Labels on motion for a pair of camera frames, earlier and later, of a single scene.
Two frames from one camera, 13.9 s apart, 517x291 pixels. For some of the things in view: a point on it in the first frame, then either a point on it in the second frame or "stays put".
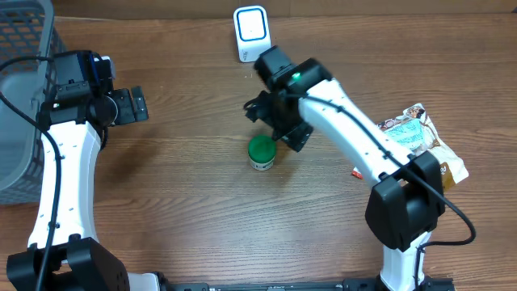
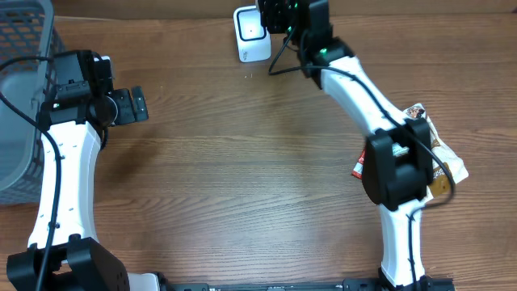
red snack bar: (356, 173) stays put
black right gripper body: (263, 108) → (273, 16)
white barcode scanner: (252, 31) stays put
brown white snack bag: (414, 131) stays put
